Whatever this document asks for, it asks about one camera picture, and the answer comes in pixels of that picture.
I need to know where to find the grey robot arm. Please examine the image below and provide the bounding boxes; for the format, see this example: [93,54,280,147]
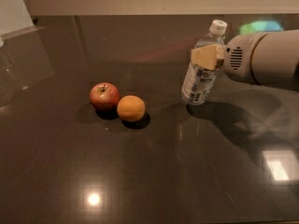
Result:
[191,30,299,91]

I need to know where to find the red apple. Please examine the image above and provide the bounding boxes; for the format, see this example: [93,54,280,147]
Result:
[89,82,120,112]

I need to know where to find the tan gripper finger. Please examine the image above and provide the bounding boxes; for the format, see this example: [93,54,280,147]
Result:
[191,44,225,71]

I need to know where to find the orange fruit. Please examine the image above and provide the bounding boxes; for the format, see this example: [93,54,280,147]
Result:
[117,95,145,122]

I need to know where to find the clear plastic water bottle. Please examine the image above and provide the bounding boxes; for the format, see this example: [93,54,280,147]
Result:
[181,20,227,105]

